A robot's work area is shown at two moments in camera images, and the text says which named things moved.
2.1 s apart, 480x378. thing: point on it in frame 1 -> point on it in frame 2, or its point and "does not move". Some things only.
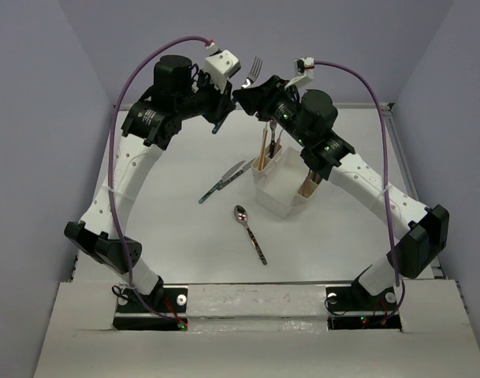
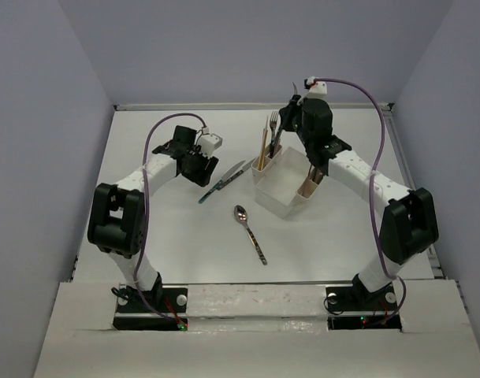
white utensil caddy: (282, 179) does not move
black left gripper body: (206, 101) -> (196, 172)
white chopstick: (262, 159) -> (266, 135)
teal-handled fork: (255, 65) -> (279, 135)
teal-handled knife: (224, 178) does not move
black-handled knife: (235, 176) does not move
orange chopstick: (263, 151) does not move
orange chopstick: (261, 148) does not move
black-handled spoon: (241, 216) does not move
